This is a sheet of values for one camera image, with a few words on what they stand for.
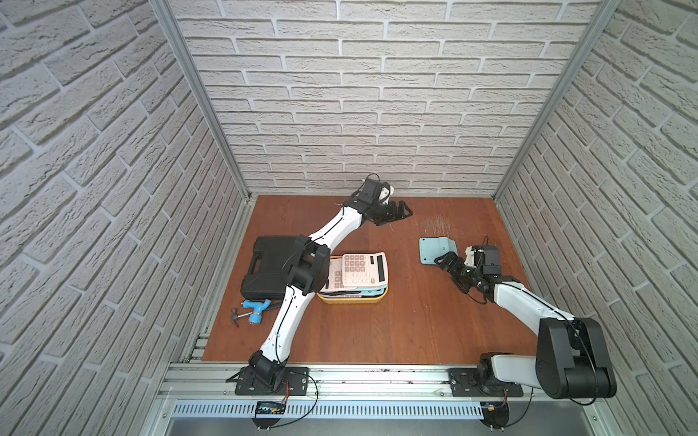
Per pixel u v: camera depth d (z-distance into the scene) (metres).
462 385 0.73
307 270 0.63
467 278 0.77
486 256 0.69
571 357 0.46
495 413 0.69
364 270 0.85
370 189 0.82
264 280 0.87
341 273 0.83
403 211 0.88
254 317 0.83
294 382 0.73
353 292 0.85
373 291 0.85
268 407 0.72
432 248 1.03
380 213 0.87
